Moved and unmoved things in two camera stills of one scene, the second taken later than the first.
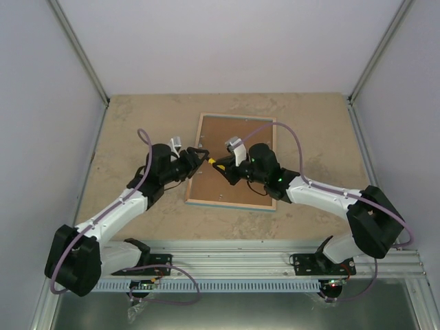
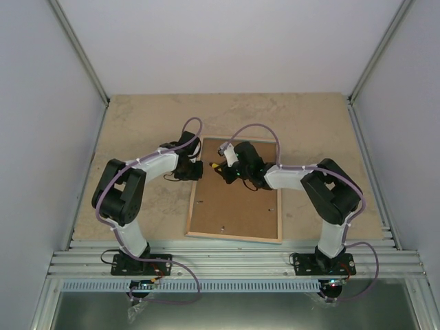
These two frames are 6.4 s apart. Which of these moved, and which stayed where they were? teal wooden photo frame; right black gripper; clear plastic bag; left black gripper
Moved: teal wooden photo frame
Stayed: clear plastic bag; right black gripper; left black gripper
